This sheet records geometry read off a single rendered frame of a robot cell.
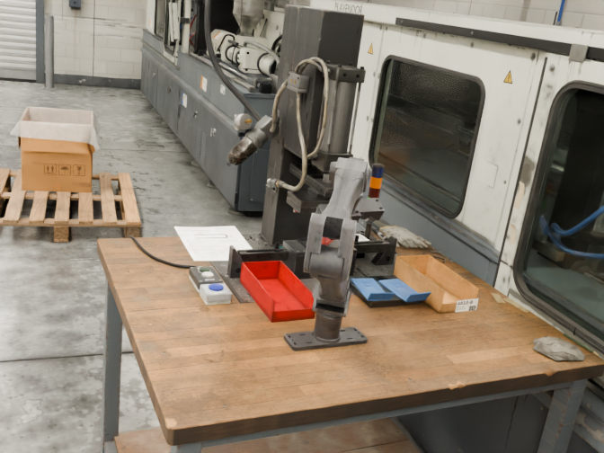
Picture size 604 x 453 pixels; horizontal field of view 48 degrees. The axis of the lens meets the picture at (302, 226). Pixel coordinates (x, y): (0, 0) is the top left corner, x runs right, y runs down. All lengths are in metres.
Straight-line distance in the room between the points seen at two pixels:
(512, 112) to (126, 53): 9.18
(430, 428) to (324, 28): 1.55
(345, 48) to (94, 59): 9.21
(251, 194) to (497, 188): 3.10
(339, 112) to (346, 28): 0.24
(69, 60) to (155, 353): 9.62
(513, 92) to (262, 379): 1.28
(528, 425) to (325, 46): 1.28
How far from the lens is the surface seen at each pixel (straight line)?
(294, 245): 1.98
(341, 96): 1.87
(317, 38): 1.92
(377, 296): 1.85
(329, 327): 1.61
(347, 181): 1.44
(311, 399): 1.43
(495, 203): 2.31
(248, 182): 5.13
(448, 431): 2.60
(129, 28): 11.01
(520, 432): 2.27
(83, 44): 10.98
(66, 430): 2.85
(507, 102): 2.30
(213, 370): 1.49
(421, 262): 2.12
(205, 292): 1.76
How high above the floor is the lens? 1.68
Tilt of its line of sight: 19 degrees down
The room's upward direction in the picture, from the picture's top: 7 degrees clockwise
